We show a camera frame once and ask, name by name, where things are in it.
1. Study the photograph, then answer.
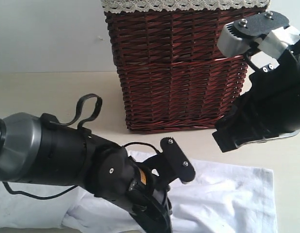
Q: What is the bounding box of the dark brown wicker basket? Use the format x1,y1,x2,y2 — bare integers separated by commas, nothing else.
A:
105,6,266,133

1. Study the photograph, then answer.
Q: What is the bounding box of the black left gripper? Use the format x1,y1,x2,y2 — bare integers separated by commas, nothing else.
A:
126,153,174,233

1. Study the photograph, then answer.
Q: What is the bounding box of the white lace crochet cloth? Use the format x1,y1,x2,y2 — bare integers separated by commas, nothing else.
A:
101,0,270,14

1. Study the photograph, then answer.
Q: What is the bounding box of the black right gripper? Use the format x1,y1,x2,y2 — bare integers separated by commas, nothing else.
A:
212,50,300,152

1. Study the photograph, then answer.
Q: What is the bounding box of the white t-shirt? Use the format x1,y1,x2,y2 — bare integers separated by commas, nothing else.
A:
0,159,278,233

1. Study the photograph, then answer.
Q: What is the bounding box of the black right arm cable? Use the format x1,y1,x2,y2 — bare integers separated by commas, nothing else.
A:
244,53,262,73

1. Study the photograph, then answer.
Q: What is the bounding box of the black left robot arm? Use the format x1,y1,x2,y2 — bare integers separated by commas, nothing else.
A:
0,113,172,233

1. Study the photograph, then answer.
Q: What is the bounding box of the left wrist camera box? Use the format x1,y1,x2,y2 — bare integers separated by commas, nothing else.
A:
160,137,196,183

